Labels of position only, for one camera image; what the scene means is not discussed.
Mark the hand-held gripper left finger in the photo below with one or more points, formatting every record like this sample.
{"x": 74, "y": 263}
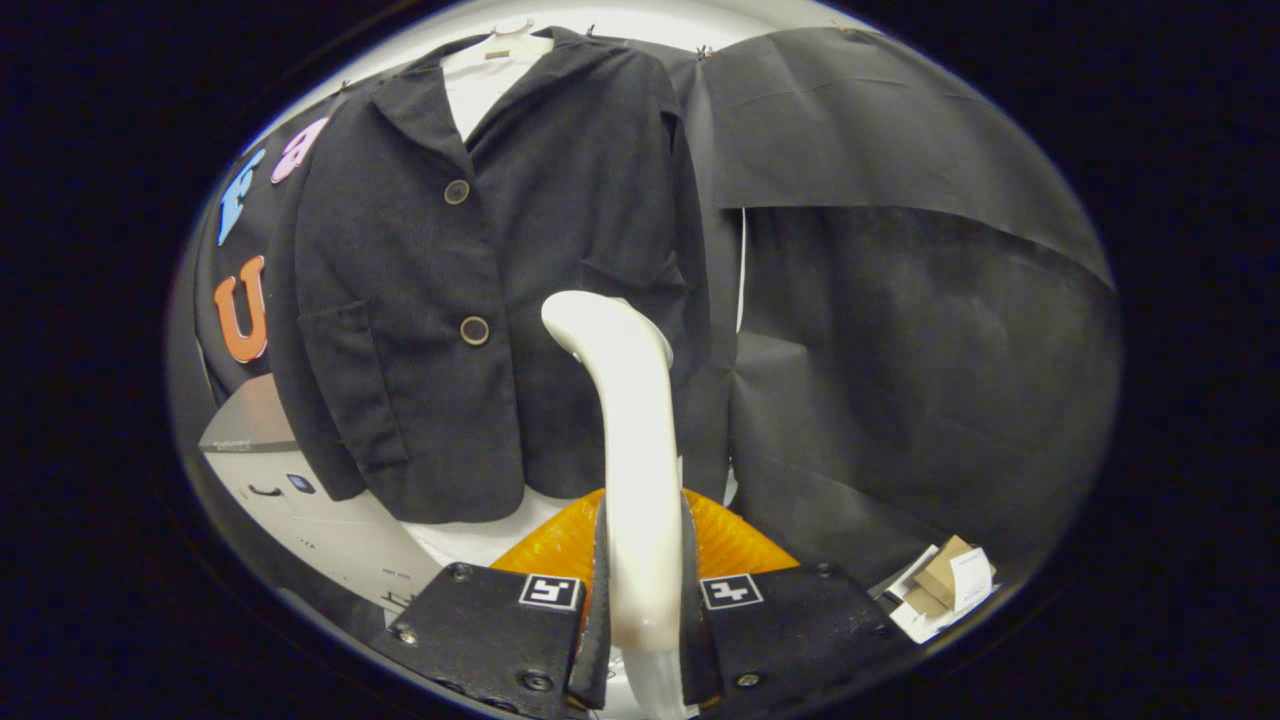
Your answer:
{"x": 595, "y": 650}

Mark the white paper sheet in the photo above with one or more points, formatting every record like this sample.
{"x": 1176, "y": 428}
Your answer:
{"x": 920, "y": 628}

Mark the black button jacket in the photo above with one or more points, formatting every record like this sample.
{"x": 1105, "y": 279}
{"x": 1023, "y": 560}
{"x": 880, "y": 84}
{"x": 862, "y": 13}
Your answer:
{"x": 400, "y": 330}

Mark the black backdrop cloth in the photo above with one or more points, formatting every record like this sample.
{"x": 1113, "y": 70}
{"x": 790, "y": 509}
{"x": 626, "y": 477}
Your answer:
{"x": 900, "y": 350}

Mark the grey drawer cabinet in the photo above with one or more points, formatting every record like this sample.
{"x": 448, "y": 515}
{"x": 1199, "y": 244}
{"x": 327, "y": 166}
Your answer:
{"x": 330, "y": 540}

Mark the white mannequin torso on stand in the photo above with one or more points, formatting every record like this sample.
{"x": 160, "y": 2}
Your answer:
{"x": 490, "y": 90}

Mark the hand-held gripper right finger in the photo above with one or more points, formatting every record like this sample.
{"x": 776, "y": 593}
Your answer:
{"x": 695, "y": 650}

